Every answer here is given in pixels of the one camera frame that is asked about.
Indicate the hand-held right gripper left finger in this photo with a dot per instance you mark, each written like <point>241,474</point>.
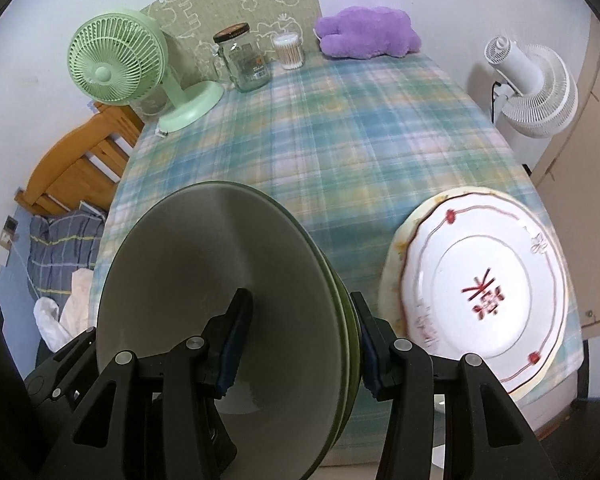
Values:
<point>232,355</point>

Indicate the green table fan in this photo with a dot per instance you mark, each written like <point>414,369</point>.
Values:
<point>110,60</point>

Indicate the blue striped bedding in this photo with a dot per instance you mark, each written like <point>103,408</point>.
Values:
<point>60,250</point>

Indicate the wall socket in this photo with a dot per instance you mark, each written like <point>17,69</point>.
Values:
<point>9,232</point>

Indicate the green printed mat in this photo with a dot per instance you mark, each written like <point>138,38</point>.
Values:
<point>205,5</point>

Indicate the clear cotton swab container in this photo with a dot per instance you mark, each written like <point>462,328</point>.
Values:
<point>289,52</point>

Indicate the beige door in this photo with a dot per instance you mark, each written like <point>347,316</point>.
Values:
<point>595,160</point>

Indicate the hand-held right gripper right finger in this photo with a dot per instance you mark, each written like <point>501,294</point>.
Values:
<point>370,355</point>

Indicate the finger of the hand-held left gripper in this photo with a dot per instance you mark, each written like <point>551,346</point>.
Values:
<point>70,360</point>

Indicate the translucent round object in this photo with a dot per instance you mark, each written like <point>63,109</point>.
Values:
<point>150,102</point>

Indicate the white standing fan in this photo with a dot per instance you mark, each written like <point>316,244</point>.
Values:
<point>540,95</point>

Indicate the glass jar with brown lid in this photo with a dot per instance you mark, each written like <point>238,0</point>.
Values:
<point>247,67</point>

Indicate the wooden chair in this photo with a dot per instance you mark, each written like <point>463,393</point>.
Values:
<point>70,160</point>

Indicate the pale pink cloth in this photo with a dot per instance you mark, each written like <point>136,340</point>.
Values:
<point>80,300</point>

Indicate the large yellow flowered plate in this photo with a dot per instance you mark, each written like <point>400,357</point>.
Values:
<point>391,280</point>

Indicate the white red patterned plate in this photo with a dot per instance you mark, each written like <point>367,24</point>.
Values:
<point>445,270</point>

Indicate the plaid tablecloth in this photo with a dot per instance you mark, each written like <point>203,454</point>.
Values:
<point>330,150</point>

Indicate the purple plush toy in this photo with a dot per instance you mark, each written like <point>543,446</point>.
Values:
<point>365,30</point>

